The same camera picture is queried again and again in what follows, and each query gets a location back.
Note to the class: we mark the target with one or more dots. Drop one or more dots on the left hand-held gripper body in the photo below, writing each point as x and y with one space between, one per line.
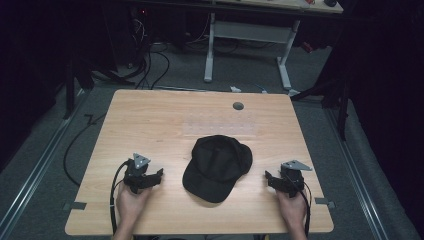
136 173

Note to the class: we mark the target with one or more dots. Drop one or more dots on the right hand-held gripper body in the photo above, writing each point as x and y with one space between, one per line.
289 178

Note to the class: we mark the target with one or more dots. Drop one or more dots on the black baseball cap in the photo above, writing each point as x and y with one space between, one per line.
216 168

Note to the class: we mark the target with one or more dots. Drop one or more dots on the person's left hand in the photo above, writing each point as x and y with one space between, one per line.
130 204

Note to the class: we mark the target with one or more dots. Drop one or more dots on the person's right hand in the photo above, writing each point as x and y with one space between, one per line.
292 210

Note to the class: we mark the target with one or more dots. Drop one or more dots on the grey tape strip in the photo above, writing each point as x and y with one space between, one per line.
324 202

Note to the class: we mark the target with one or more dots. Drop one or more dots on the white plug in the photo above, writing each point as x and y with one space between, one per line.
235 89

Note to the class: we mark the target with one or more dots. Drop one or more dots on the black stand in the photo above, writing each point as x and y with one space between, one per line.
71 86
340 100

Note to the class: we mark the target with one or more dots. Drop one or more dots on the white-framed desk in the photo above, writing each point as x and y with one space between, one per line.
253 33

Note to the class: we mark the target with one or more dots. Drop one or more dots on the metal floor rail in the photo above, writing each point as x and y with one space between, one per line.
356 176
36 166

